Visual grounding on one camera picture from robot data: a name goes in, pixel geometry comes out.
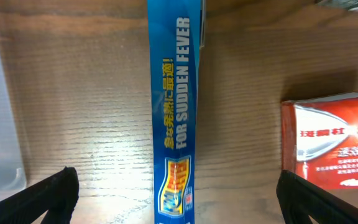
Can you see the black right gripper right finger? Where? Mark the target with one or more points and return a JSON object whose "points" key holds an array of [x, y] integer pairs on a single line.
{"points": [[302, 202]]}

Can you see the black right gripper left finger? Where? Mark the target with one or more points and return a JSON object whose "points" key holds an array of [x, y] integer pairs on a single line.
{"points": [[55, 197]]}

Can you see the red medicine box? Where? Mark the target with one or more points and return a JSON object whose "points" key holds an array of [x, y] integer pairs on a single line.
{"points": [[320, 140]]}

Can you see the blue Kool Fever box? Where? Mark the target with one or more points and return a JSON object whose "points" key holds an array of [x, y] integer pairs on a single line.
{"points": [[176, 37]]}

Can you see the dark green round-logo box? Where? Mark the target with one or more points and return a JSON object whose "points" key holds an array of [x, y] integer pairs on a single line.
{"points": [[349, 5]]}

